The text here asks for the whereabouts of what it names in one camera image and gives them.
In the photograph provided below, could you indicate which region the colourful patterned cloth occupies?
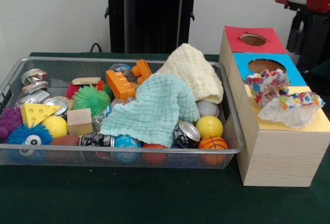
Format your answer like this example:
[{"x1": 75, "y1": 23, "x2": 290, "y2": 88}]
[{"x1": 246, "y1": 69, "x2": 326, "y2": 129}]

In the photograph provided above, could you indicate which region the cream white waffle cloth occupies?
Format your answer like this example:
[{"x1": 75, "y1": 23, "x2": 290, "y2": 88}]
[{"x1": 154, "y1": 43, "x2": 224, "y2": 104}]

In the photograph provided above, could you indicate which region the mint green waffle cloth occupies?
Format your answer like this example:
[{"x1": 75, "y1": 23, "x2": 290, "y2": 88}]
[{"x1": 100, "y1": 75, "x2": 201, "y2": 149}]

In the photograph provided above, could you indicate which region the wooden box with three holes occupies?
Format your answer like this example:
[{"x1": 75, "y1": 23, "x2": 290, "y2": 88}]
[{"x1": 218, "y1": 25, "x2": 330, "y2": 187}]

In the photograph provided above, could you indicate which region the shallow clear mesh bin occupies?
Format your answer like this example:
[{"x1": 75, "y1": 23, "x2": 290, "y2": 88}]
[{"x1": 0, "y1": 56, "x2": 245, "y2": 169}]

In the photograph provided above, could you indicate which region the dark green table cloth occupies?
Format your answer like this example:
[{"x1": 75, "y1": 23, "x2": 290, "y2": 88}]
[
  {"x1": 313, "y1": 60, "x2": 330, "y2": 80},
  {"x1": 0, "y1": 51, "x2": 330, "y2": 224}
]

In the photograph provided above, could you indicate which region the white baseball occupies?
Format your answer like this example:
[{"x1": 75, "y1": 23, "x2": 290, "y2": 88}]
[{"x1": 196, "y1": 100, "x2": 220, "y2": 118}]

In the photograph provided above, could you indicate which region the yellow ball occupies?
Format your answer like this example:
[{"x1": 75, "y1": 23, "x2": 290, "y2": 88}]
[{"x1": 195, "y1": 115, "x2": 224, "y2": 139}]

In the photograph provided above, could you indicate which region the small orange basketball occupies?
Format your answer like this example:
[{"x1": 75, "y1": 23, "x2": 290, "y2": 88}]
[{"x1": 197, "y1": 135, "x2": 229, "y2": 164}]

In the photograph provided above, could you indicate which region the blue globe ball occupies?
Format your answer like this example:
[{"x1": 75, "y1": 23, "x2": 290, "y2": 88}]
[{"x1": 114, "y1": 134, "x2": 142, "y2": 163}]

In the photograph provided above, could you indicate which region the green spiky ball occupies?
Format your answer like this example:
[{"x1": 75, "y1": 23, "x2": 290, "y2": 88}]
[{"x1": 71, "y1": 84, "x2": 111, "y2": 116}]

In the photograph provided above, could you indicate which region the plain wooden block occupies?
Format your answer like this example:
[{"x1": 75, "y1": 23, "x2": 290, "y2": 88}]
[{"x1": 67, "y1": 108, "x2": 93, "y2": 136}]

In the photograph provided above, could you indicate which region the yellow cheese wedge toy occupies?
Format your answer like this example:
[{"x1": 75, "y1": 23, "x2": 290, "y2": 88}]
[{"x1": 20, "y1": 102, "x2": 62, "y2": 127}]

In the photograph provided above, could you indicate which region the blue spiky ball with eye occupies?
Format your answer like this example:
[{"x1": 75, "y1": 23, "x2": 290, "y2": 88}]
[{"x1": 7, "y1": 123, "x2": 54, "y2": 158}]

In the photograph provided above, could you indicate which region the purple spiky toy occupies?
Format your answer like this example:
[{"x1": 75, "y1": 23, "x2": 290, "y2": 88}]
[{"x1": 0, "y1": 105, "x2": 24, "y2": 139}]

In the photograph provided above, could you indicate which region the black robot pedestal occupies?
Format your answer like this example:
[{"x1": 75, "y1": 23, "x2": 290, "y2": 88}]
[{"x1": 99, "y1": 0, "x2": 208, "y2": 54}]

